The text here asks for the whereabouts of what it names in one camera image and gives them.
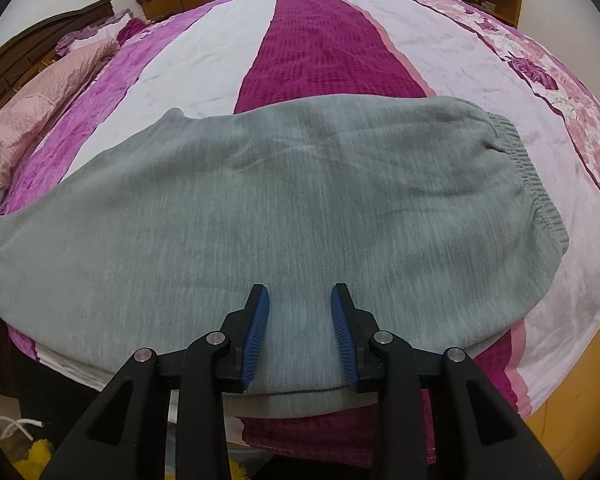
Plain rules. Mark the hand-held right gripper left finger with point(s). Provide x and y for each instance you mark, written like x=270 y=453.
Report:
x=258 y=330

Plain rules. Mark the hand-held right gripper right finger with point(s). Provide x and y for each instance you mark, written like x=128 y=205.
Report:
x=341 y=330

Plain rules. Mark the grey pants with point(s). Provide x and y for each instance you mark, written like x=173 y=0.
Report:
x=240 y=200

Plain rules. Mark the pink pillow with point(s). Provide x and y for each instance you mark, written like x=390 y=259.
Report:
x=35 y=95

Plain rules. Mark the dark wooden headboard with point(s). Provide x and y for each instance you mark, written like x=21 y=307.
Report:
x=15 y=47

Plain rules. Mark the purple ruffled pillow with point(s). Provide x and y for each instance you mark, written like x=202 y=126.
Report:
x=97 y=27

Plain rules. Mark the yellow fluffy thing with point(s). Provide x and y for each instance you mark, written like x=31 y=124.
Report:
x=35 y=457

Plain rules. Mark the purple white striped blanket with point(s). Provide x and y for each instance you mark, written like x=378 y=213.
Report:
x=320 y=50

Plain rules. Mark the floral pink bedsheet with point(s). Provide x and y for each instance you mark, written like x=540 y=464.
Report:
x=555 y=80

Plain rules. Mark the wooden bed frame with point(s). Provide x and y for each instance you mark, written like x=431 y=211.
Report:
x=575 y=385

